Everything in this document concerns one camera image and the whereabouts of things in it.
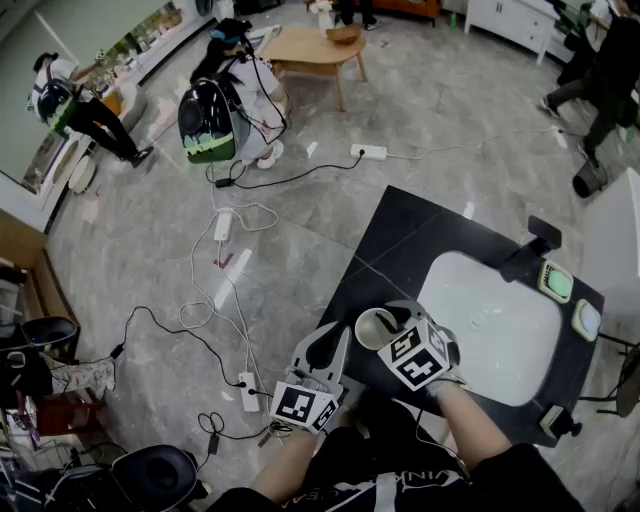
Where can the white bathtub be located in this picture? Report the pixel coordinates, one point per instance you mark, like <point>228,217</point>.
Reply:
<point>615,240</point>

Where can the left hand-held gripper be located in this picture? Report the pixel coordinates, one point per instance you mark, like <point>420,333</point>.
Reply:
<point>297,404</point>

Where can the wooden coffee table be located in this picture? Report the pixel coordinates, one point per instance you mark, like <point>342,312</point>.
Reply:
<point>305,50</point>

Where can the black round bin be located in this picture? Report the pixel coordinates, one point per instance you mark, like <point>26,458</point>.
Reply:
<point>50,335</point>

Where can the white sideboard cabinet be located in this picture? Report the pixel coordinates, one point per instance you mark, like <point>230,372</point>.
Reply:
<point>510,22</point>

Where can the white sink basin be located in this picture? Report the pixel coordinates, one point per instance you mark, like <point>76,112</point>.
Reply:
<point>490,325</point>

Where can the black green dome backpack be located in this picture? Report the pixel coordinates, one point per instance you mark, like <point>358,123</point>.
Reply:
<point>210,120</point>

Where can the person's right forearm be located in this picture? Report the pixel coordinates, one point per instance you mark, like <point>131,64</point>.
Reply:
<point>470,430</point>

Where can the person's black printed shirt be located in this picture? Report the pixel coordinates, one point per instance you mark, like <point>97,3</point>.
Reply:
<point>525,485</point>

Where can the green soap dish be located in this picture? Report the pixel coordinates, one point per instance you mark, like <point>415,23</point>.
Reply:
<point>556,281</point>

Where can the dark brown cabinet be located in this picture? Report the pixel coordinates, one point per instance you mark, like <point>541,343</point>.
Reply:
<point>395,235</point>

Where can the black white soap dispenser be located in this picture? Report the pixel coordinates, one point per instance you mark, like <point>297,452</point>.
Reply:
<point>555,420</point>

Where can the wooden side cabinet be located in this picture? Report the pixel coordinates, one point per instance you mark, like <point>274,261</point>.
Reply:
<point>35,280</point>

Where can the dark wicker chair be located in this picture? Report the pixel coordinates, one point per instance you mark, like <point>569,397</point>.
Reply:
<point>627,385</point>

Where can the person's black shorts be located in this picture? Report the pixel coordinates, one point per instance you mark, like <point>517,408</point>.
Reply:
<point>380,435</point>

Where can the pale blue soap dish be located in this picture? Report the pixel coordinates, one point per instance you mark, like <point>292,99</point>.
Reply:
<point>586,320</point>

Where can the white round disc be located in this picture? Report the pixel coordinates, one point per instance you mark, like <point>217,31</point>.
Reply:
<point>82,174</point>

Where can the person's left forearm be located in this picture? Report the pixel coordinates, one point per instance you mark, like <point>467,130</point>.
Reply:
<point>287,465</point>

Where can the white ceramic mug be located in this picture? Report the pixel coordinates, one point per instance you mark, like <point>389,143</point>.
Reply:
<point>367,332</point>

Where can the camouflage cloth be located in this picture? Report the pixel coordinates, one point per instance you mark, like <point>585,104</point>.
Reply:
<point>85,375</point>

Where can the wooden bowl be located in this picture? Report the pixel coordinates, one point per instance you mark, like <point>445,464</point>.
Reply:
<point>343,35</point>

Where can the white figurine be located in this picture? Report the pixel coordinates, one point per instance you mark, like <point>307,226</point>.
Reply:
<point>321,15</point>

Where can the black mesh waste bin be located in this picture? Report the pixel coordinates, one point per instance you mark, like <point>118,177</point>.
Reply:
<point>590,180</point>

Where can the black faucet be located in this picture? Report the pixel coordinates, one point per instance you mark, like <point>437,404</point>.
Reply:
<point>525,257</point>

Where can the orange sofa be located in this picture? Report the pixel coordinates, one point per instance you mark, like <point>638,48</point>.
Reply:
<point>407,7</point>

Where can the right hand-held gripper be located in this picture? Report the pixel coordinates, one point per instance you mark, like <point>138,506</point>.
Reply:
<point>415,355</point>

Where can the black power adapter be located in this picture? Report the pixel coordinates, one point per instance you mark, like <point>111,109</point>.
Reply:
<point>117,351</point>
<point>213,444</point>
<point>222,182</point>

